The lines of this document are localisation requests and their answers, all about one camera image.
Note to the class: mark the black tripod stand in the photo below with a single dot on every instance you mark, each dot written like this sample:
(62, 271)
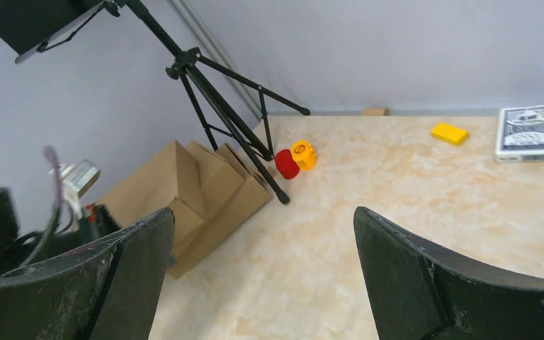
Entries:
(28, 27)

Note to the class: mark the small wooden block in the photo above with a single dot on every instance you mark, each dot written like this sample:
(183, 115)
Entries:
(375, 112)

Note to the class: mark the folded cardboard box left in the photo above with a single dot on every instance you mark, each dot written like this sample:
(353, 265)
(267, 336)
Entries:
(211, 193)

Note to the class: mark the red yellow toy block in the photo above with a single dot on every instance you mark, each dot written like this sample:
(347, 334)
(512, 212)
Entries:
(300, 157)

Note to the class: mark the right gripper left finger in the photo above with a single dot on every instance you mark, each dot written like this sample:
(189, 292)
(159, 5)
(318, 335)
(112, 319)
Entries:
(106, 289)

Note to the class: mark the aluminium frame rail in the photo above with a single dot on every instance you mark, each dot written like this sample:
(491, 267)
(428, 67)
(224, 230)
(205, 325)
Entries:
(215, 50)

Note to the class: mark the playing card deck box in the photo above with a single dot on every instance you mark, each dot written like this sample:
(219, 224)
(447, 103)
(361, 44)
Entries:
(520, 135)

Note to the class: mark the small yellow block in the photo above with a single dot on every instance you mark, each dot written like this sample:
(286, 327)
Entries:
(450, 134)

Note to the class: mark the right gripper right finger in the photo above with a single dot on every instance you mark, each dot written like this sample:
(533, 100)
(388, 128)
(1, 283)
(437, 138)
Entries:
(418, 289)

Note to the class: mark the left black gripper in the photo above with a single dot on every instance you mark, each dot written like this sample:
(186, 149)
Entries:
(14, 248)

